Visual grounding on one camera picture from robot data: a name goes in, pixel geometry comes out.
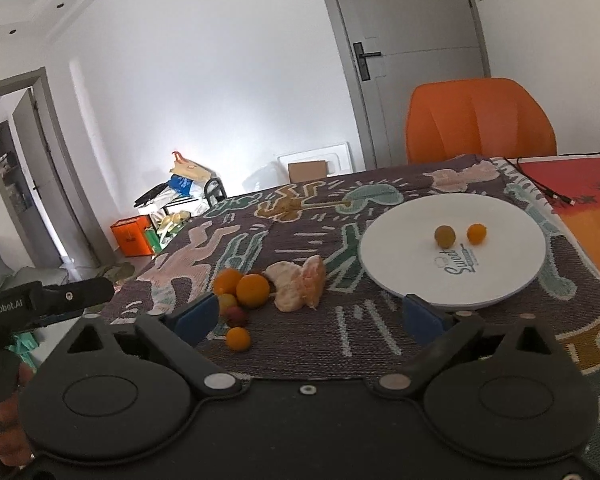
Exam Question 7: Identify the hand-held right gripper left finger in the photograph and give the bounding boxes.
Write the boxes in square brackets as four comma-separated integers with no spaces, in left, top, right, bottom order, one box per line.
[67,291,242,402]

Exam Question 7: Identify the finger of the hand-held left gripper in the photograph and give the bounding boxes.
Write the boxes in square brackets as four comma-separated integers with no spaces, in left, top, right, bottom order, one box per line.
[35,277,116,318]

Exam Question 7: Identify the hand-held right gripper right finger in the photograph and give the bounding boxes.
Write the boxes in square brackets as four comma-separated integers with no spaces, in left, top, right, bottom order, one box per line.
[374,293,557,402]

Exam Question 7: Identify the large orange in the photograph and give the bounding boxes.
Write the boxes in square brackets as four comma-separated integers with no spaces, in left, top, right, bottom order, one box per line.
[236,273,271,309]

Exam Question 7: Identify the white round plate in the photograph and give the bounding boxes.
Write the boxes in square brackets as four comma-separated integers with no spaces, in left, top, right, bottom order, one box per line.
[358,195,547,311]

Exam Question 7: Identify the peeled pomelo piece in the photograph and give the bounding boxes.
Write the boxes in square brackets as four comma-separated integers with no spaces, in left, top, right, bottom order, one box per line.
[265,261,303,312]
[299,255,327,309]

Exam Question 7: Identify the person's left hand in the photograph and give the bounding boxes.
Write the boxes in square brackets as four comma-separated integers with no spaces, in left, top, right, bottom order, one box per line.
[0,360,37,468]

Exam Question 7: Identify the teal cloth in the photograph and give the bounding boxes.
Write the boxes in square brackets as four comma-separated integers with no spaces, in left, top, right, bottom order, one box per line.
[9,331,43,368]

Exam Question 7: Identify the grey sofa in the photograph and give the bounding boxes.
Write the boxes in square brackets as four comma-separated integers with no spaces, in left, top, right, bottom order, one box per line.
[0,241,69,307]

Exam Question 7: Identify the orange box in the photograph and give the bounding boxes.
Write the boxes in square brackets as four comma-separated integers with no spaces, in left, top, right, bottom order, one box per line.
[110,215,154,257]

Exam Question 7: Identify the yellow items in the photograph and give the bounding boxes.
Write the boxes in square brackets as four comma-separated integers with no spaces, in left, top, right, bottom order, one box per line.
[155,210,193,233]

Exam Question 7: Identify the printed woven blanket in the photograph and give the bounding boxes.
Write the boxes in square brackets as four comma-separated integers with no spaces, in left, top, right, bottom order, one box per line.
[100,154,600,480]

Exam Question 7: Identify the black metal rack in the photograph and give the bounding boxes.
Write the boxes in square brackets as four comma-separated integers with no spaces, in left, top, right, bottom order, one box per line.
[203,178,227,208]

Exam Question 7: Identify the blue plastic bag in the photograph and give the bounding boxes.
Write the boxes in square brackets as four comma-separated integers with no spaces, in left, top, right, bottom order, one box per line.
[168,174,196,197]

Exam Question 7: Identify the brown paper bag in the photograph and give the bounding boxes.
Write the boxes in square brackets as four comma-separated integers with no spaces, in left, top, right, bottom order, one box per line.
[169,150,210,181]

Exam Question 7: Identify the cardboard box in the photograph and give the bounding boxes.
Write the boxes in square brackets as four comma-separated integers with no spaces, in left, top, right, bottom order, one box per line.
[288,160,329,184]

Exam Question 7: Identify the white board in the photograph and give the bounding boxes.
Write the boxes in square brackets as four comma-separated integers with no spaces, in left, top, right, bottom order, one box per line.
[277,142,354,177]

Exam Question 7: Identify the red orange mat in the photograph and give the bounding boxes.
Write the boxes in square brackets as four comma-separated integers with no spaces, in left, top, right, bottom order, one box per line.
[505,154,600,292]

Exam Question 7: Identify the orange chair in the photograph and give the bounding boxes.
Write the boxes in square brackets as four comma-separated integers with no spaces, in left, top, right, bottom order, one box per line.
[405,78,557,165]

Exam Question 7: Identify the grey door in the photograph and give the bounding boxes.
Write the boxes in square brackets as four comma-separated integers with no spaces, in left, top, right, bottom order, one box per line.
[315,0,492,170]

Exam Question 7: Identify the grey doorway frame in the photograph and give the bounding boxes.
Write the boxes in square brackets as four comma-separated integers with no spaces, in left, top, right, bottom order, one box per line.
[0,67,103,270]

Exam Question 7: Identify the black cable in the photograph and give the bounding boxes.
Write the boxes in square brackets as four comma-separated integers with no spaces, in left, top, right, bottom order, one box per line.
[500,142,600,207]

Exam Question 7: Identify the black door handle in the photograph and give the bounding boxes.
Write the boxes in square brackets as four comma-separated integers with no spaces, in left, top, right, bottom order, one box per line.
[352,41,383,81]

